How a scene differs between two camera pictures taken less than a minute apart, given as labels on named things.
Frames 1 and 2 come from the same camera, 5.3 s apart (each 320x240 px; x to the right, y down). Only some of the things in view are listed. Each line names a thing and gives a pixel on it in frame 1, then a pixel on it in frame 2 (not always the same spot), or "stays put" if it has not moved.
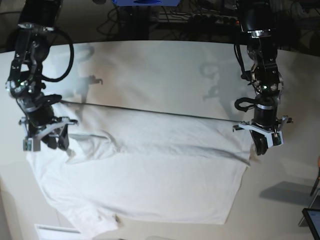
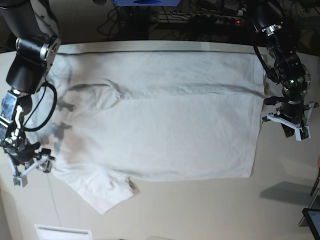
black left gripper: x=41 y=115 → x=26 y=154
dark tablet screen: x=312 y=217 stays put
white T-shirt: x=144 y=167 → x=151 y=116
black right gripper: x=265 y=114 → x=293 y=109
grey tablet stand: x=315 y=204 stays put
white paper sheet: x=52 y=232 stays put
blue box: x=146 y=3 stays put
